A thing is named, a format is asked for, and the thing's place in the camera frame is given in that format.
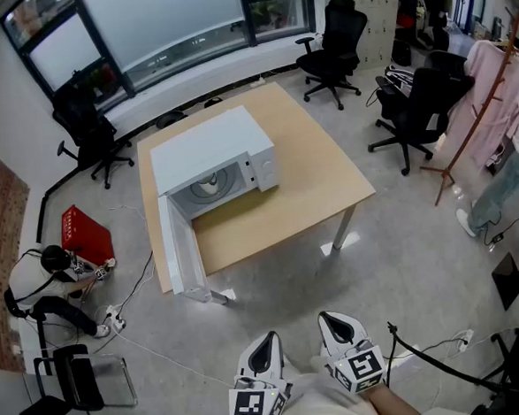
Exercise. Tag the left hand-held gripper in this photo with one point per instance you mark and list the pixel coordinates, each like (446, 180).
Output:
(251, 402)

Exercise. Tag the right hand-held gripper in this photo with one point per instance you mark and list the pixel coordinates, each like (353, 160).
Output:
(361, 368)

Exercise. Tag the white microwave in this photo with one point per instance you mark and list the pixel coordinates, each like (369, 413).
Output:
(211, 148)

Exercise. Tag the person's right forearm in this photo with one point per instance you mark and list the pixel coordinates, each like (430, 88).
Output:
(390, 403)

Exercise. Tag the person's beige shorts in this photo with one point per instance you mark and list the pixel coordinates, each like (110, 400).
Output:
(317, 402)

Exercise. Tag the white power strip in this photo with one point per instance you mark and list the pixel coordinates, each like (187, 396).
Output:
(119, 324)
(113, 309)
(463, 338)

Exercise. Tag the black folding chair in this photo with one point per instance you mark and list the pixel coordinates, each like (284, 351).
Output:
(78, 379)

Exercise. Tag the light wooden table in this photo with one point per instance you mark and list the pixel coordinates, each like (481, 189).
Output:
(309, 154)

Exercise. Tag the red box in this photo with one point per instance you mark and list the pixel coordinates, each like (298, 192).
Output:
(86, 236)

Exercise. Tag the black office chair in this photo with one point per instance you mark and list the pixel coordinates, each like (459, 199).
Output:
(338, 41)
(421, 106)
(446, 61)
(83, 121)

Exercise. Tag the wooden coat rack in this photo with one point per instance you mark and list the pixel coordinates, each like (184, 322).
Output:
(471, 129)

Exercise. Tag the black round floor object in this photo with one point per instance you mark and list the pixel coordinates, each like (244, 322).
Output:
(169, 118)

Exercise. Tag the black white striped garment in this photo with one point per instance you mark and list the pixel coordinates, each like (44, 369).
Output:
(400, 77)

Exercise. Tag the black bag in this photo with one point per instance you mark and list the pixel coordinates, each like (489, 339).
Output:
(401, 52)

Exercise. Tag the pink garment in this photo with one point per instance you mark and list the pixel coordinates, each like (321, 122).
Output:
(485, 80)

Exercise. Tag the grey lockers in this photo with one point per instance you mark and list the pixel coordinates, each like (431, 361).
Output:
(374, 16)

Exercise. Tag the dark framed window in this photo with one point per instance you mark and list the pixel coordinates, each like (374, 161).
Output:
(162, 27)

